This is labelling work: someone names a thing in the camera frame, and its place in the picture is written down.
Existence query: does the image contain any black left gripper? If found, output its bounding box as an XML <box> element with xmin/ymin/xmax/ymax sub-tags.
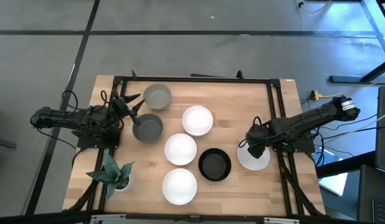
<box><xmin>109</xmin><ymin>93</ymin><xmax>146</xmax><ymax>126</ymax></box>

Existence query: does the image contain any pale white shallow bowl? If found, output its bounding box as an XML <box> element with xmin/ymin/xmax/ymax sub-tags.
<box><xmin>237</xmin><ymin>141</ymin><xmax>272</xmax><ymax>172</ymax></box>

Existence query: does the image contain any light grey deep bowl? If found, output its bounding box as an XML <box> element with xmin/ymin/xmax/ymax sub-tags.
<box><xmin>143</xmin><ymin>83</ymin><xmax>173</xmax><ymax>111</ymax></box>

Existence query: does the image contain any dark grey deep bowl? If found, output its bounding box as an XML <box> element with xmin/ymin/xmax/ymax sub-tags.
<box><xmin>132</xmin><ymin>113</ymin><xmax>164</xmax><ymax>144</ymax></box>

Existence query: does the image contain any black shallow bowl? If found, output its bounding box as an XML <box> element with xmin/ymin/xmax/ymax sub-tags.
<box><xmin>197</xmin><ymin>147</ymin><xmax>232</xmax><ymax>182</ymax></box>

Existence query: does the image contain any green leafy plant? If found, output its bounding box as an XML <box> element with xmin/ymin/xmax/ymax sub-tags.
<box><xmin>85</xmin><ymin>151</ymin><xmax>135</xmax><ymax>200</ymax></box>

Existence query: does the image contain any small white plant pot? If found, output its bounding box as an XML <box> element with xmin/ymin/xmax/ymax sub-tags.
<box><xmin>115</xmin><ymin>174</ymin><xmax>135</xmax><ymax>192</ymax></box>

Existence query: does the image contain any white flat board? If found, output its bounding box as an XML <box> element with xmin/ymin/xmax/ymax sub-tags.
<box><xmin>318</xmin><ymin>148</ymin><xmax>349</xmax><ymax>197</ymax></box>

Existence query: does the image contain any black desk edge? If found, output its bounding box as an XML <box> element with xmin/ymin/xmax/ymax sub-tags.
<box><xmin>315</xmin><ymin>150</ymin><xmax>378</xmax><ymax>179</ymax></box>

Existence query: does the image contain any black bar with silver brackets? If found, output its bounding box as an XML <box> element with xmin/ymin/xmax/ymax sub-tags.
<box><xmin>0</xmin><ymin>210</ymin><xmax>385</xmax><ymax>224</ymax></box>

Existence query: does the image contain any black desk leg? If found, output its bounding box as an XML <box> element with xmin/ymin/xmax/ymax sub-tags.
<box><xmin>328</xmin><ymin>0</ymin><xmax>385</xmax><ymax>85</ymax></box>

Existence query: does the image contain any dark laptop with keyboard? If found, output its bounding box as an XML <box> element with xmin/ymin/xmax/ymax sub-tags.
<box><xmin>356</xmin><ymin>164</ymin><xmax>385</xmax><ymax>223</ymax></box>

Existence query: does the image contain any black floor object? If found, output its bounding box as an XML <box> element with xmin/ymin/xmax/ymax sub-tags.
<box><xmin>0</xmin><ymin>126</ymin><xmax>17</xmax><ymax>151</ymax></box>

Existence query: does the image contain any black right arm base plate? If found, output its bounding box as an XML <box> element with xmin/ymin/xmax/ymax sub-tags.
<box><xmin>273</xmin><ymin>136</ymin><xmax>316</xmax><ymax>154</ymax></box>

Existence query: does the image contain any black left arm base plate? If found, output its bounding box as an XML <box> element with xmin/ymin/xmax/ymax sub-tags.
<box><xmin>75</xmin><ymin>129</ymin><xmax>122</xmax><ymax>150</ymax></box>

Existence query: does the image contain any black aluminium table frame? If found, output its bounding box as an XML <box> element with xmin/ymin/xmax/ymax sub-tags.
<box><xmin>67</xmin><ymin>70</ymin><xmax>326</xmax><ymax>218</ymax></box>

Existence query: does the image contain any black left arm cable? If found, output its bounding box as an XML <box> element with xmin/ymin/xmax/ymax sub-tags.
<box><xmin>36</xmin><ymin>89</ymin><xmax>80</xmax><ymax>150</ymax></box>

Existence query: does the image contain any long yellow cable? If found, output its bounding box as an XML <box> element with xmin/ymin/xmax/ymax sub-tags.
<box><xmin>320</xmin><ymin>76</ymin><xmax>385</xmax><ymax>99</ymax></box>

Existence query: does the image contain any yellow cable with black plug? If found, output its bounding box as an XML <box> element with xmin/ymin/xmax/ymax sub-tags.
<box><xmin>293</xmin><ymin>0</ymin><xmax>333</xmax><ymax>15</ymax></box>

